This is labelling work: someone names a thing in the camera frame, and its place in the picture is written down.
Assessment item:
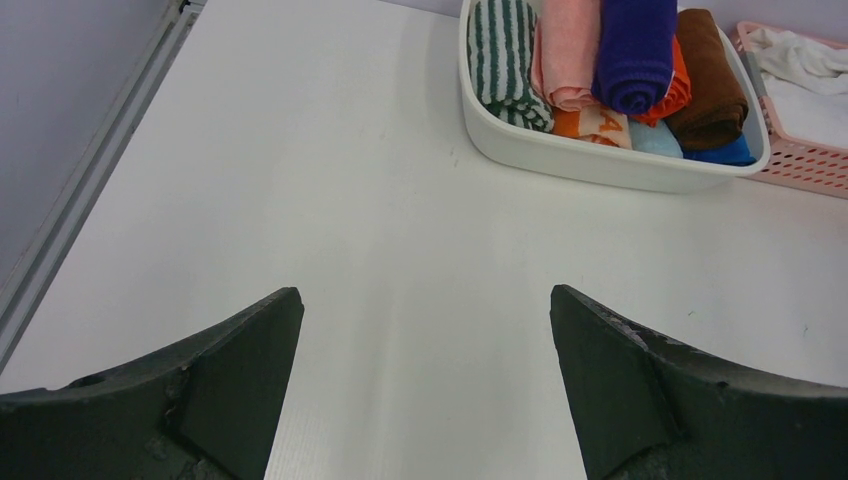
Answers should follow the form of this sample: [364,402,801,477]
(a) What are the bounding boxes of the dark blue rolled towel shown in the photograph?
[682,135,756,167]

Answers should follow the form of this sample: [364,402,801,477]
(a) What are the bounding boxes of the white cloth in basket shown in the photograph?
[748,28,847,150]

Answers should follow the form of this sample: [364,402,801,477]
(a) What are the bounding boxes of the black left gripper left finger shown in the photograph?
[1,288,304,479]

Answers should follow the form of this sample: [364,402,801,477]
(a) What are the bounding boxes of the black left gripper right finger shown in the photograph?
[550,285,847,479]

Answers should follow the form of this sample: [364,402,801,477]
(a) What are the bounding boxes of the red orange rolled towel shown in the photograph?
[634,36,692,127]

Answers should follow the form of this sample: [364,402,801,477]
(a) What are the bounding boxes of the green white striped rolled towel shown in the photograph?
[466,0,554,133]

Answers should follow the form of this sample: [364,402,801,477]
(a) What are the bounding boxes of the light blue rolled towel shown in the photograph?
[628,118,683,158]

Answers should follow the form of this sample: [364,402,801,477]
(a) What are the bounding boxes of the orange white lettered rolled towel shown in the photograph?
[552,104,632,149]

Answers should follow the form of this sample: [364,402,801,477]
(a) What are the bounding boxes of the pink plastic basket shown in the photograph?
[731,21,847,199]

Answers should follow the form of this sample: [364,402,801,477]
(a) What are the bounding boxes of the brown rolled towel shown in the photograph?
[666,8,749,151]

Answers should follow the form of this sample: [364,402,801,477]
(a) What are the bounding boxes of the pink towel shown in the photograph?
[530,0,601,112]

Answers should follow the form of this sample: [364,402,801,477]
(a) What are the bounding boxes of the purple towel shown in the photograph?
[592,0,677,116]

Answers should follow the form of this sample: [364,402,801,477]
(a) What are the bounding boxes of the aluminium frame post left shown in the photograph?
[172,0,207,15]

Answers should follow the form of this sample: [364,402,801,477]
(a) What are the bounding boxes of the white plastic tub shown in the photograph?
[458,0,771,194]

